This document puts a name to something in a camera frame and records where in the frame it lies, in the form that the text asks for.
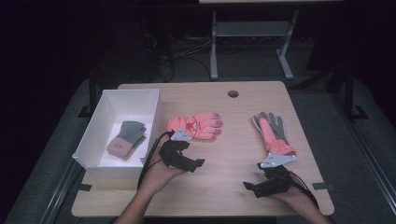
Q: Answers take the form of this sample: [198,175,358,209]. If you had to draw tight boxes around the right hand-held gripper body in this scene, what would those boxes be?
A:
[259,152,297,197]

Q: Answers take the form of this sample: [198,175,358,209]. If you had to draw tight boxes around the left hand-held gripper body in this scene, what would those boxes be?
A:
[158,126,192,171]

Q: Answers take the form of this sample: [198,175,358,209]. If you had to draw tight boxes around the pink printed winter glove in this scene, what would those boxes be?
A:
[166,111,223,142]

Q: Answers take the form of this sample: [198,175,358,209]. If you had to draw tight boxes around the pink grey-palm winter glove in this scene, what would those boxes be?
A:
[251,111,297,158]

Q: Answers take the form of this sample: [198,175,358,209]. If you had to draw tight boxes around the white box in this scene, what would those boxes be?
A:
[72,88,164,180]

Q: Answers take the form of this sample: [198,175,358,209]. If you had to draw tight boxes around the person's right hand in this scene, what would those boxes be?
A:
[271,172,313,210]

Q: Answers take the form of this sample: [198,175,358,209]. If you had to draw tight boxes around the person's left hand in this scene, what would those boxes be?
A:
[139,154,187,196]

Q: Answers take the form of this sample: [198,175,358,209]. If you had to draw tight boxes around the black metal stand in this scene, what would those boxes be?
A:
[341,63,369,123]
[78,62,98,119]

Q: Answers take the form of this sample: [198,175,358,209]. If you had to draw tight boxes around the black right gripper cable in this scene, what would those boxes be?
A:
[279,170,320,209]

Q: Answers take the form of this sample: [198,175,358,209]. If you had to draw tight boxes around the tangle of floor cables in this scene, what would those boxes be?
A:
[141,32,213,83]

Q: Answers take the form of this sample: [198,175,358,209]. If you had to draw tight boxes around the metal floor rail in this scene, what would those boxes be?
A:
[38,158,83,224]
[330,92,396,208]

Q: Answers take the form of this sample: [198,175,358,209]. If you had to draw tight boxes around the white metal table frame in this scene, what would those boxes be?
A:
[209,8,300,81]

